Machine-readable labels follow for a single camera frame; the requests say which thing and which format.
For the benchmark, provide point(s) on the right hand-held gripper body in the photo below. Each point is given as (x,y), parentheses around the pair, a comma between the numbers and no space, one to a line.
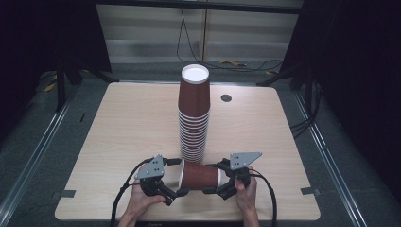
(241,160)

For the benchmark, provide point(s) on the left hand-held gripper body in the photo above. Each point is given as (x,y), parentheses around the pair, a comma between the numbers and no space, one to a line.
(151,170)

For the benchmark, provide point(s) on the brown ribbed paper cup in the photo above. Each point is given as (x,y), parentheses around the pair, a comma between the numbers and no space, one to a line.
(200,175)

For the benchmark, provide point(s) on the stack of brown cups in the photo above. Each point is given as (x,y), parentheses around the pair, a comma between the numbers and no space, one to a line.
(194,132)

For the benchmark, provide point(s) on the person's left hand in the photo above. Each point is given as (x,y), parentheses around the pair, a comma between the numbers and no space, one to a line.
(142,201)

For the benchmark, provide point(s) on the person's right hand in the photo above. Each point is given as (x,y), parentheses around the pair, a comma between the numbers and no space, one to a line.
(246,198)

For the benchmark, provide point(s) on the round grey table grommet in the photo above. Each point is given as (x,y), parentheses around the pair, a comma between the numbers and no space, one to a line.
(226,98)

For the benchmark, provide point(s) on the grey tape strip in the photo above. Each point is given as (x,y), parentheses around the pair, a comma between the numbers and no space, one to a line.
(310,191)
(66,193)

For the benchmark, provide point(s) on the yellow tape piece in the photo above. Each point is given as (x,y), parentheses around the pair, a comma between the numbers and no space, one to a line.
(270,73)
(232,63)
(49,87)

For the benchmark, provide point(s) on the black metal stand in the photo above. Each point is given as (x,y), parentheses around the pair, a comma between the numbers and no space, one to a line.
(60,91)
(283,75)

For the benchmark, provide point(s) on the thin vertical pole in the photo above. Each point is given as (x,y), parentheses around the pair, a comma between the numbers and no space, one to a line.
(205,34)

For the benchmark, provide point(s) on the metal floor rail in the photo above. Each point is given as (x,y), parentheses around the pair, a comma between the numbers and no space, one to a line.
(38,151)
(327,157)

